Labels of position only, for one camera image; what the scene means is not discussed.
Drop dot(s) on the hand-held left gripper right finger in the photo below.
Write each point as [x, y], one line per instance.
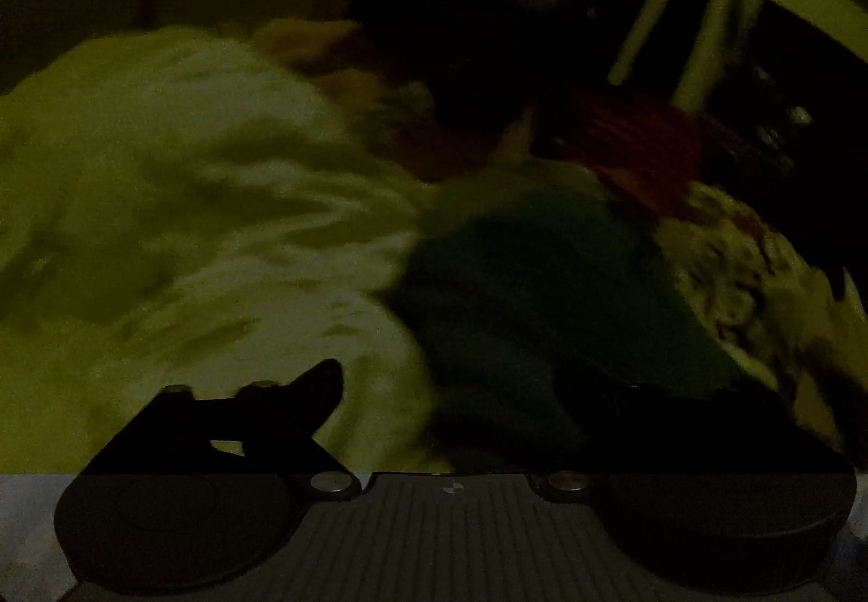
[571, 384]

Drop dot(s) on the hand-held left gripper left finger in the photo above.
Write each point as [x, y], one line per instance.
[325, 379]

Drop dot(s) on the dark green small garment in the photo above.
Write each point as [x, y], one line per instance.
[542, 276]

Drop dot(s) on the cartoon printed cloth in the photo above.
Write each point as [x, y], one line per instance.
[739, 276]

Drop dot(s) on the red cloth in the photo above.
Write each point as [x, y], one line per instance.
[644, 148]

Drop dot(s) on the pale yellow blanket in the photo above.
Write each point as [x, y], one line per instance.
[169, 168]

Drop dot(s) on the tan cloth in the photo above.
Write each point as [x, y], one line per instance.
[305, 43]

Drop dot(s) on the dark cloth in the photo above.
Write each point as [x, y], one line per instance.
[475, 53]

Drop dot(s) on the white window frame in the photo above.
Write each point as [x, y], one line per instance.
[649, 12]

